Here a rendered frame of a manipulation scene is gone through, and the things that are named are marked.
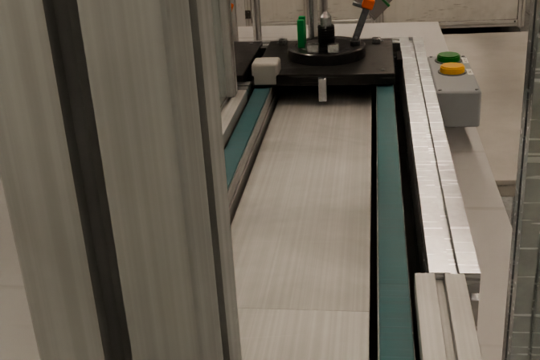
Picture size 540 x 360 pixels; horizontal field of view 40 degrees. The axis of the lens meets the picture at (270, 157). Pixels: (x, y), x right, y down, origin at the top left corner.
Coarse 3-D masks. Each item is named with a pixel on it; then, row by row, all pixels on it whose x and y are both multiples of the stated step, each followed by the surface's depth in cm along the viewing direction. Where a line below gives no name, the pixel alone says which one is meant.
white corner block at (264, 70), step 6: (258, 60) 125; (264, 60) 125; (270, 60) 125; (276, 60) 125; (252, 66) 124; (258, 66) 124; (264, 66) 123; (270, 66) 123; (276, 66) 123; (252, 72) 124; (258, 72) 124; (264, 72) 124; (270, 72) 124; (276, 72) 124; (258, 78) 124; (264, 78) 124; (270, 78) 124; (258, 84) 125
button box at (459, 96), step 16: (432, 64) 128; (464, 64) 127; (448, 80) 119; (464, 80) 118; (448, 96) 114; (464, 96) 114; (480, 96) 114; (448, 112) 115; (464, 112) 115; (480, 112) 115
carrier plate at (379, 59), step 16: (272, 48) 140; (368, 48) 137; (384, 48) 136; (288, 64) 129; (352, 64) 127; (368, 64) 127; (384, 64) 126; (288, 80) 124; (304, 80) 124; (336, 80) 123; (352, 80) 122; (368, 80) 122; (384, 80) 122
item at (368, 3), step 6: (366, 0) 128; (372, 0) 128; (360, 6) 129; (366, 6) 128; (372, 6) 128; (366, 12) 129; (360, 18) 130; (360, 24) 130; (354, 30) 132; (360, 30) 130; (354, 36) 131
